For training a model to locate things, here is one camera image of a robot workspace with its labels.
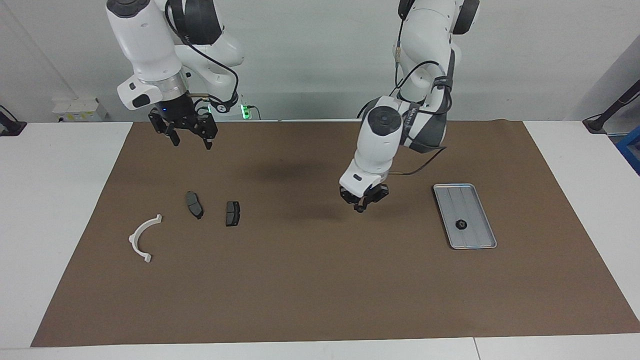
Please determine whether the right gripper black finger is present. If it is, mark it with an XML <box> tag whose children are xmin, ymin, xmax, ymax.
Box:
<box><xmin>148</xmin><ymin>114</ymin><xmax>181</xmax><ymax>147</ymax></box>
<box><xmin>193</xmin><ymin>114</ymin><xmax>218</xmax><ymax>151</ymax></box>

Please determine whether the silver metal tray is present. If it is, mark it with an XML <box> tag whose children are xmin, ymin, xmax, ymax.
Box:
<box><xmin>433</xmin><ymin>183</ymin><xmax>498</xmax><ymax>250</ymax></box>

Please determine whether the curved dark brake pad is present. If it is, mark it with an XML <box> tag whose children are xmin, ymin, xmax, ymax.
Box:
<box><xmin>186</xmin><ymin>191</ymin><xmax>204</xmax><ymax>220</ymax></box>

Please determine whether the white power strip box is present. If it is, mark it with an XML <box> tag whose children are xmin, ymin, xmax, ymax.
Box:
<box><xmin>52</xmin><ymin>98</ymin><xmax>108</xmax><ymax>122</ymax></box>

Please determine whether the brown table mat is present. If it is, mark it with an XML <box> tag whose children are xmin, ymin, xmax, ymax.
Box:
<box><xmin>31</xmin><ymin>120</ymin><xmax>640</xmax><ymax>348</ymax></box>

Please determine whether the black clamp stand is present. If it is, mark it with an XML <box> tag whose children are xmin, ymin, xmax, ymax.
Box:
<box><xmin>0</xmin><ymin>105</ymin><xmax>27</xmax><ymax>137</ymax></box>

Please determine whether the black angled stand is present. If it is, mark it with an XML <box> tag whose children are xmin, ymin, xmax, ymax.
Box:
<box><xmin>582</xmin><ymin>79</ymin><xmax>640</xmax><ymax>135</ymax></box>

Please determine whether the blue crate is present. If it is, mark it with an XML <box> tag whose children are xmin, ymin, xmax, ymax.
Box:
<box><xmin>616</xmin><ymin>126</ymin><xmax>640</xmax><ymax>176</ymax></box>

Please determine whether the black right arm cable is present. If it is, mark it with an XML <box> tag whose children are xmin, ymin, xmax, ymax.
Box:
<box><xmin>165</xmin><ymin>0</ymin><xmax>240</xmax><ymax>118</ymax></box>

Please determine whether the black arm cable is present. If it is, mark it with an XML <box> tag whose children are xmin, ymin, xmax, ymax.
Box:
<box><xmin>165</xmin><ymin>0</ymin><xmax>240</xmax><ymax>118</ymax></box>
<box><xmin>390</xmin><ymin>15</ymin><xmax>453</xmax><ymax>177</ymax></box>

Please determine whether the white semicircular bracket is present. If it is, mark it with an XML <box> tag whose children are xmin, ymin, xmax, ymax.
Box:
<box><xmin>128</xmin><ymin>214</ymin><xmax>163</xmax><ymax>264</ymax></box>

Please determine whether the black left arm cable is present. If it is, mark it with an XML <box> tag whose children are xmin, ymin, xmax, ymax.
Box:
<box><xmin>390</xmin><ymin>15</ymin><xmax>453</xmax><ymax>177</ymax></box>

